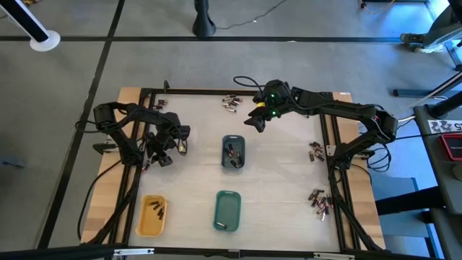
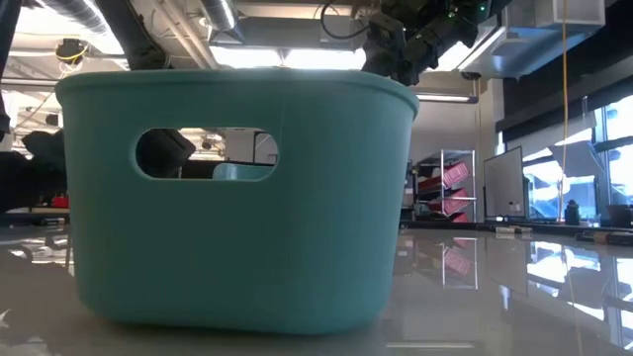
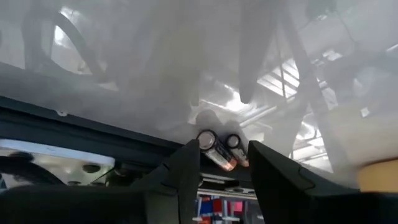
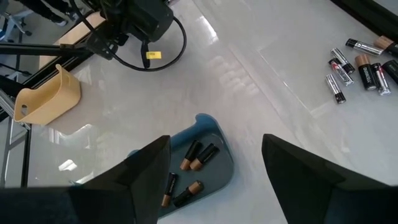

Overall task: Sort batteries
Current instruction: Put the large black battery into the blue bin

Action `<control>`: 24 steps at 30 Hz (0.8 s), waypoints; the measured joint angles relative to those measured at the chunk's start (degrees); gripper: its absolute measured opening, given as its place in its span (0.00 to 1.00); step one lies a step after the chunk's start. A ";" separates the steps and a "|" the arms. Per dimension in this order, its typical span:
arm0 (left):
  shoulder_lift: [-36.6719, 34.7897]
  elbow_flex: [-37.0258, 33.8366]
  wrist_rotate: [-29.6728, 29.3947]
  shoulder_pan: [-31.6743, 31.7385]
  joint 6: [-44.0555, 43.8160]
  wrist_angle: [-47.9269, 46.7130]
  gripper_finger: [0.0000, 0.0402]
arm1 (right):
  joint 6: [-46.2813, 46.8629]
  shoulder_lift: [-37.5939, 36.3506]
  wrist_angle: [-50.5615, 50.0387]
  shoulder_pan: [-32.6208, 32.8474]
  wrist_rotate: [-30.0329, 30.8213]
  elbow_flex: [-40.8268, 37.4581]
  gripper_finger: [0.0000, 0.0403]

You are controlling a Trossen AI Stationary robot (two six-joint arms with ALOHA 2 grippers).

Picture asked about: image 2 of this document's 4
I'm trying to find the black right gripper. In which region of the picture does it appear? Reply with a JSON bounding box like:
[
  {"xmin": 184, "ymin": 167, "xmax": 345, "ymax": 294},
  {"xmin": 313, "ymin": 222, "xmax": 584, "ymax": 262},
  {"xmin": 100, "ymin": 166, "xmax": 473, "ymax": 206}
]
[{"xmin": 393, "ymin": 19, "xmax": 479, "ymax": 86}]

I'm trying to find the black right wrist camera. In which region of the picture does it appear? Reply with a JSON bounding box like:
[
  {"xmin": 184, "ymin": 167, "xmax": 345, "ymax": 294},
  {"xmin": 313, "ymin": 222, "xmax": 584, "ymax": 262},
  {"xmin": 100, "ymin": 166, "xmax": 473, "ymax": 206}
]
[{"xmin": 362, "ymin": 10, "xmax": 407, "ymax": 78}]

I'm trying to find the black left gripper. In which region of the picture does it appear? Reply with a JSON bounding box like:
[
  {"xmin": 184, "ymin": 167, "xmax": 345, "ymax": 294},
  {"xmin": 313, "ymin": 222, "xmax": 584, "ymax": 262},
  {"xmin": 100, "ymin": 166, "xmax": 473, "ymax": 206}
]
[{"xmin": 136, "ymin": 128, "xmax": 197, "ymax": 180}]

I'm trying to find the black right camera cable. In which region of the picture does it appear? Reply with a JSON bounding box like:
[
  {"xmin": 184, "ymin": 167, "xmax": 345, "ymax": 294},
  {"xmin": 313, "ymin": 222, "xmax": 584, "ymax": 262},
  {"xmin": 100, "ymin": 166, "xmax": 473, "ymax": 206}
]
[{"xmin": 319, "ymin": 0, "xmax": 371, "ymax": 42}]

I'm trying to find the dark bottle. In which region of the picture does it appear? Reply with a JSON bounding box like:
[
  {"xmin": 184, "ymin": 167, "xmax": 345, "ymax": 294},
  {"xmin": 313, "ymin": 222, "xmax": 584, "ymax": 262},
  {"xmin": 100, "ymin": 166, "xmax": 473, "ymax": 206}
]
[{"xmin": 564, "ymin": 199, "xmax": 582, "ymax": 226}]

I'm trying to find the grey ceiling unit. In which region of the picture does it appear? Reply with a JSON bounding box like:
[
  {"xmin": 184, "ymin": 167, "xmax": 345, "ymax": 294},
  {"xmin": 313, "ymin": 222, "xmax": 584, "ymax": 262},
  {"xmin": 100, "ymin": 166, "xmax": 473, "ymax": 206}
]
[{"xmin": 236, "ymin": 14, "xmax": 370, "ymax": 51}]

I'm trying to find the silver ventilation duct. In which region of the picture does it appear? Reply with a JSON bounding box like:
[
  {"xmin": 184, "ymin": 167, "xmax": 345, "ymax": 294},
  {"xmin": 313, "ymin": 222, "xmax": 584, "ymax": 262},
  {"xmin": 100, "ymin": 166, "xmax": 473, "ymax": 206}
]
[
  {"xmin": 42, "ymin": 0, "xmax": 110, "ymax": 37},
  {"xmin": 200, "ymin": 0, "xmax": 244, "ymax": 45}
]

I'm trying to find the white board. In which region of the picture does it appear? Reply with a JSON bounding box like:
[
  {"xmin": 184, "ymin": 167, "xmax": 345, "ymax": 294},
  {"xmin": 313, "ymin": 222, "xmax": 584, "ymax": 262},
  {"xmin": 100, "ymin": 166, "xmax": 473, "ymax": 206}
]
[{"xmin": 483, "ymin": 145, "xmax": 526, "ymax": 220}]

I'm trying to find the green plastic bin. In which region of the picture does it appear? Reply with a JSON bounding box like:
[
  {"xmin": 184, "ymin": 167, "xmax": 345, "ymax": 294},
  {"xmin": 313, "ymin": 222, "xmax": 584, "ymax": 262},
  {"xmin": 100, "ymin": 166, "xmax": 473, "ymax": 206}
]
[{"xmin": 54, "ymin": 68, "xmax": 420, "ymax": 336}]

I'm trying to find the yellow black ceiling cable reel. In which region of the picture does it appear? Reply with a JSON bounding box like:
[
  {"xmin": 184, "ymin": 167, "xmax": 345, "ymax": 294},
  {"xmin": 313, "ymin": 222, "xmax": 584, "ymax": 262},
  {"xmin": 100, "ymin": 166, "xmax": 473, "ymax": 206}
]
[{"xmin": 53, "ymin": 38, "xmax": 91, "ymax": 66}]

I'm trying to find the ceiling light strip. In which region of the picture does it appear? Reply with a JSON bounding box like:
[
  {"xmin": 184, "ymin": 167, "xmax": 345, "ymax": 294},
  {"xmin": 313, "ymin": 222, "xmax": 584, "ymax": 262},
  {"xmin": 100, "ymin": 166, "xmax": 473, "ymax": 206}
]
[{"xmin": 417, "ymin": 92, "xmax": 480, "ymax": 105}]

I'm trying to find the metal shelf rack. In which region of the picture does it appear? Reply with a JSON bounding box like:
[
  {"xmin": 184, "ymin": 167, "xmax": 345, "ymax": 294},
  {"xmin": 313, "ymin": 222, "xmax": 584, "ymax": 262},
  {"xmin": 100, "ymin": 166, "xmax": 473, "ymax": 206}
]
[{"xmin": 414, "ymin": 149, "xmax": 479, "ymax": 223}]

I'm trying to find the black aluminium table frame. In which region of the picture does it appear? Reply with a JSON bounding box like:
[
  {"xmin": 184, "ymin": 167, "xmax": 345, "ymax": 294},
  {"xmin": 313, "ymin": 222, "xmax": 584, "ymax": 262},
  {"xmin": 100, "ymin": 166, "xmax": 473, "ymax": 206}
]
[{"xmin": 0, "ymin": 210, "xmax": 633, "ymax": 236}]

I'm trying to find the white ceiling air unit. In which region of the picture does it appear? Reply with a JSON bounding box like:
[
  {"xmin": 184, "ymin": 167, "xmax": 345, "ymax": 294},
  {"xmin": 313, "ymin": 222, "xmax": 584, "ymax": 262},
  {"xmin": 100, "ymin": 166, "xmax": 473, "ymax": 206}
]
[{"xmin": 458, "ymin": 0, "xmax": 607, "ymax": 80}]

